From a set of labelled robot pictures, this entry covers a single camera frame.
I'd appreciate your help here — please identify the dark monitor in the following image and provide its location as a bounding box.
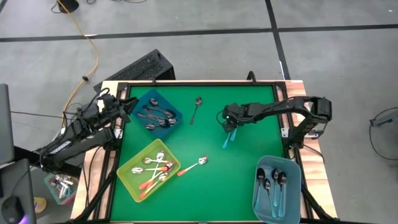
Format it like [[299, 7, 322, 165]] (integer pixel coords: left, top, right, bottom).
[[0, 83, 15, 166]]

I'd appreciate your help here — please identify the black round stand base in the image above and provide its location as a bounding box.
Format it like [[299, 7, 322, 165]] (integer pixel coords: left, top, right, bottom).
[[57, 0, 80, 14]]

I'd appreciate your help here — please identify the blue plastic bin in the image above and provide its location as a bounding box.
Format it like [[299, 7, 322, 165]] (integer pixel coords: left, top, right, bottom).
[[131, 89, 184, 141]]

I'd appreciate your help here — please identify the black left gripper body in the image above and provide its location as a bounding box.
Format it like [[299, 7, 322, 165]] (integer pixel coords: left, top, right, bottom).
[[102, 94, 128, 121]]

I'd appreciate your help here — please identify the yellow disc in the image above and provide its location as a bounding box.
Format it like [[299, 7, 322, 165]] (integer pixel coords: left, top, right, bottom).
[[33, 197, 47, 214]]

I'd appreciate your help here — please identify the green table mat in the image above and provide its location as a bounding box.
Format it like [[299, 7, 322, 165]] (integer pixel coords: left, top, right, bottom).
[[109, 84, 286, 222]]

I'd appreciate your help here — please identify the grey-blue plastic bin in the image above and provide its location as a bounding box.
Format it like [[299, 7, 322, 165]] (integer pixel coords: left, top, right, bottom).
[[252, 155, 303, 224]]

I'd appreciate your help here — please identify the black gantry strut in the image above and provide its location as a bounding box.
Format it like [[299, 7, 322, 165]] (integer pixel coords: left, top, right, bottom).
[[292, 172, 335, 222], [73, 146, 121, 222]]

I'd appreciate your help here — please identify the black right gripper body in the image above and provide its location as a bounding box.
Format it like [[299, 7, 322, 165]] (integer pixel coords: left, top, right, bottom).
[[221, 103, 250, 126]]

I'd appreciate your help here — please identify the orange extension cable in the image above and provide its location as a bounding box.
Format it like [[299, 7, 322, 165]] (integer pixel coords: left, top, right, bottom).
[[57, 0, 100, 118]]

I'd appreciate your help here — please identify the silver metal spoon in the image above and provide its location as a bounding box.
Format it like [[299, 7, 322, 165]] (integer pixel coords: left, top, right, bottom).
[[131, 166, 170, 175]]

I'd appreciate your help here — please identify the black computer mouse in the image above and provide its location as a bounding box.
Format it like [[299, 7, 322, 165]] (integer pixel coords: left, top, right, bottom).
[[0, 195, 29, 224]]

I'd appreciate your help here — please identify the teal box of small parts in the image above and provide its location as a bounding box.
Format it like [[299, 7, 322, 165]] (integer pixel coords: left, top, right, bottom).
[[43, 173, 78, 205]]

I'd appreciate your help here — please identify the yellow-green plastic tray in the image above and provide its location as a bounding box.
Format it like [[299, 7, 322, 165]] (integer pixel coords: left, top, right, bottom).
[[116, 138, 182, 203]]

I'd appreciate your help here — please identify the black side table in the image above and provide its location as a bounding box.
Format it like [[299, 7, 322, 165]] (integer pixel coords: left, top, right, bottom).
[[12, 146, 82, 178]]

